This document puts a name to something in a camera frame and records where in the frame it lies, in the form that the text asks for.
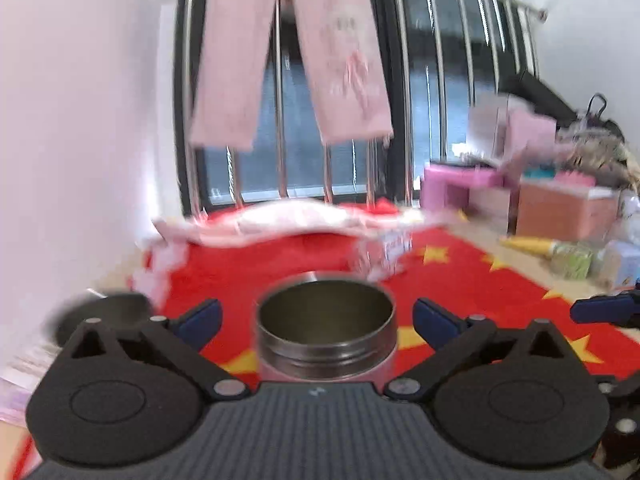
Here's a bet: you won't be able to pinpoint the pink plastic stool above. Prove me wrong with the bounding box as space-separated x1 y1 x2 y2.
421 162 507 221

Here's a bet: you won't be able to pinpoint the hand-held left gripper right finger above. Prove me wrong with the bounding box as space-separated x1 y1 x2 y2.
384 297 582 402

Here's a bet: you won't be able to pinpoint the pink cardboard box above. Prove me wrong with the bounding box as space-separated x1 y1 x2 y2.
469 94 558 167

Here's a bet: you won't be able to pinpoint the black round lid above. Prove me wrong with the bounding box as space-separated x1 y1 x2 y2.
52 292 158 348

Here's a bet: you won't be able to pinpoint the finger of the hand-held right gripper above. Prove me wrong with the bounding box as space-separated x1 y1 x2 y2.
569 290 640 327
595 379 640 468

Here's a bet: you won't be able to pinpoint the light blue packet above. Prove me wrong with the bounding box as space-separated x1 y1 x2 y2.
597 240 640 291

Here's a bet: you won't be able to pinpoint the black bag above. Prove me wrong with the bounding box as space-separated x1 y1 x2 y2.
575 93 626 143

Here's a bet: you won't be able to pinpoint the pink pants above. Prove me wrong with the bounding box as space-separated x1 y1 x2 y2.
188 0 395 154

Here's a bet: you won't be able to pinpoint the pink steel-rimmed cup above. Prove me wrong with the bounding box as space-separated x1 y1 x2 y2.
255 271 398 393

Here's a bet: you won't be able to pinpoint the pink and white cloth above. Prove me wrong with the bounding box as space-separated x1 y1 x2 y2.
150 200 451 250

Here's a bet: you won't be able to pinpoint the orange box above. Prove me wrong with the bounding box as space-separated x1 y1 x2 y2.
515 180 621 243

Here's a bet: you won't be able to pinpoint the clear plastic bag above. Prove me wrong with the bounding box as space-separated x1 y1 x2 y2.
352 230 415 281

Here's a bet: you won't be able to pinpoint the red rug with yellow stars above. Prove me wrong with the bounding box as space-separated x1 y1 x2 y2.
10 199 640 478

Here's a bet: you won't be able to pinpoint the barred window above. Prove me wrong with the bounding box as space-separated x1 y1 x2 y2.
172 0 542 218

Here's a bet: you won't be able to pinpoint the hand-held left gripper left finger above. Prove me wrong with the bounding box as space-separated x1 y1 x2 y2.
61 298 252 402

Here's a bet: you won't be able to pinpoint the green packet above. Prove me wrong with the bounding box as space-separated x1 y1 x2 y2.
549 242 596 282

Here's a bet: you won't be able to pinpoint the stack of papers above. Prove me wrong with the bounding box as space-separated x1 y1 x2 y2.
0 345 63 423

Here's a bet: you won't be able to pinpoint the yellow cone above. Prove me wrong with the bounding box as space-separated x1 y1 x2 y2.
500 236 556 260

